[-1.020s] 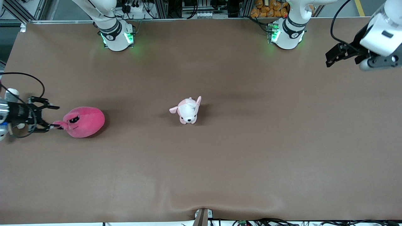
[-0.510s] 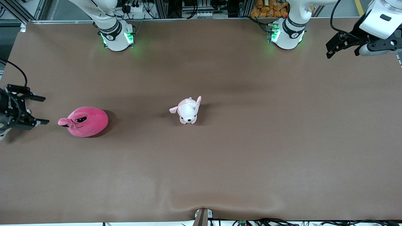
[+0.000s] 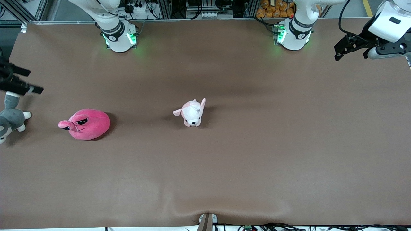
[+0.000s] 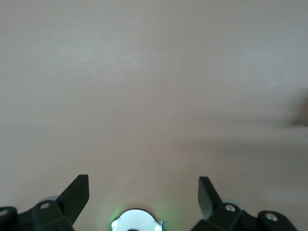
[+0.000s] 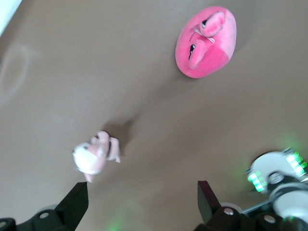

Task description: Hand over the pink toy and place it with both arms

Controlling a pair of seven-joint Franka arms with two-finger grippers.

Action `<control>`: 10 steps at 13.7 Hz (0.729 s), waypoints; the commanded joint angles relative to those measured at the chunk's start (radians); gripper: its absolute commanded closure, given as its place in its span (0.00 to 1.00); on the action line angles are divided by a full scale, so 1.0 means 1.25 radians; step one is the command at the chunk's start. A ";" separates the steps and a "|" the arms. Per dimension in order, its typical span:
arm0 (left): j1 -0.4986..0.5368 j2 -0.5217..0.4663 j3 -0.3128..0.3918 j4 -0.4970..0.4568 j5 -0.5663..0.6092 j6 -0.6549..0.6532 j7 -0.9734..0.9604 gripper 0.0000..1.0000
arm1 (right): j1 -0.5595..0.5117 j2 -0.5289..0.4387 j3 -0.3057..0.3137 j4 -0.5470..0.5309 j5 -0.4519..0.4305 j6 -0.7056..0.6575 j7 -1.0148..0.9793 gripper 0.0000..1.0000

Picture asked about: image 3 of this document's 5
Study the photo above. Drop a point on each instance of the aluminium table edge rail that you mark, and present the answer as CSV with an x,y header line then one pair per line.
x,y
70,21

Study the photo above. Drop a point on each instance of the small green connector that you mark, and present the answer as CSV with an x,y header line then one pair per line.
x,y
248,227

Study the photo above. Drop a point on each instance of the brown table cover mat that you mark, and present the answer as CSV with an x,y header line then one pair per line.
x,y
205,170

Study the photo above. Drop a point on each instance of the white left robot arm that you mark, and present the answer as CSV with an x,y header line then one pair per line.
x,y
297,33

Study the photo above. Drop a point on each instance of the hot pink round plush toy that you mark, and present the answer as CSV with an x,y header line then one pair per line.
x,y
86,123

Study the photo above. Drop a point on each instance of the grey white husky plush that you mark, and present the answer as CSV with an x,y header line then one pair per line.
x,y
11,117

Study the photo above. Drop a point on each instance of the pale pink white plush dog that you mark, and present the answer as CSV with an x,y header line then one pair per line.
x,y
192,114

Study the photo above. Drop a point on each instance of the white terminal block strip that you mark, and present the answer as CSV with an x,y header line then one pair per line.
x,y
212,15

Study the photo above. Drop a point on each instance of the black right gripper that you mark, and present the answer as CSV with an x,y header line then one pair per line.
x,y
7,78

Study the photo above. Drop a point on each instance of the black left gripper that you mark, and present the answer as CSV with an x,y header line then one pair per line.
x,y
364,38

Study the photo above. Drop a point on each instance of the orange packed items pile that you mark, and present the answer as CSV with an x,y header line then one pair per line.
x,y
273,9

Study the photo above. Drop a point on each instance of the metal table edge bracket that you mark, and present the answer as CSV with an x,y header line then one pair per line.
x,y
207,222

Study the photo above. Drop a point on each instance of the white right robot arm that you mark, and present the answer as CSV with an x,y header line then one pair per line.
x,y
113,35

